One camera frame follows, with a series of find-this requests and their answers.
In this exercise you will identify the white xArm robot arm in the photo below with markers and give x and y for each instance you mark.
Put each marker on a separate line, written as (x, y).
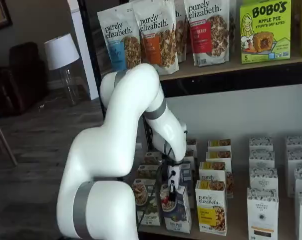
(115, 125)

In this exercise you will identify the green apple cinnamon oatmeal box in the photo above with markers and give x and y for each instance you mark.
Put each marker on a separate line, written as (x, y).
(143, 200)
(152, 158)
(147, 172)

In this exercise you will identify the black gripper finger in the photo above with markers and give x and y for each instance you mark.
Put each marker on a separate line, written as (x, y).
(174, 196)

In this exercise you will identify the green Bobo's apple pie box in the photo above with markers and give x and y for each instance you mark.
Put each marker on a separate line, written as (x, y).
(265, 30)

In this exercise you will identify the blue Flax Plus oatmeal box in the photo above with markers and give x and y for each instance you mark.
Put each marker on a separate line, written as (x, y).
(187, 180)
(175, 217)

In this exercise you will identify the grey chair leg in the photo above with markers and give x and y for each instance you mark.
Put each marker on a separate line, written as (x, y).
(6, 145)

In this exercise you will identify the framed wall picture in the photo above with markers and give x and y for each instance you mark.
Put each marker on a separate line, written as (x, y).
(1, 12)

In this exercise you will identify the tan wooden shelf board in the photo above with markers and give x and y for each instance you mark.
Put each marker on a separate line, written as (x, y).
(215, 68)
(240, 175)

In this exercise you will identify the pumpkin cinnamon granola bag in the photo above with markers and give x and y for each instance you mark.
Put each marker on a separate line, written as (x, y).
(181, 30)
(155, 32)

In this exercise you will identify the cranberry pecan granola bag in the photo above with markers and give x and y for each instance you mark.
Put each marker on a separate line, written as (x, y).
(205, 30)
(232, 32)

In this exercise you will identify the white shade table lamp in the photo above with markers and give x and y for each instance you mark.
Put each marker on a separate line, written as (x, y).
(61, 50)

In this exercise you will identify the dark brown armchair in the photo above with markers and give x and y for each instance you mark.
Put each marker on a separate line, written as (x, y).
(21, 82)

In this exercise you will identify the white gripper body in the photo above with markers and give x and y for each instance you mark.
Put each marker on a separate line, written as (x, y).
(175, 177)

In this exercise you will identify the yellow Purely Elizabeth box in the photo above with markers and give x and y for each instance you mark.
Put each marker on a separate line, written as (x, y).
(218, 156)
(213, 172)
(210, 212)
(219, 144)

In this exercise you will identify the vanilla chocolate chip granola bag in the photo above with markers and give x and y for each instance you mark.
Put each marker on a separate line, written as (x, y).
(115, 32)

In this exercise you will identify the black metal shelf rack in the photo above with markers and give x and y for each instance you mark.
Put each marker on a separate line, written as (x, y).
(228, 82)

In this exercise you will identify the dark blue Purely Elizabeth box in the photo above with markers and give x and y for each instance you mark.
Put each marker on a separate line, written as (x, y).
(192, 144)
(190, 156)

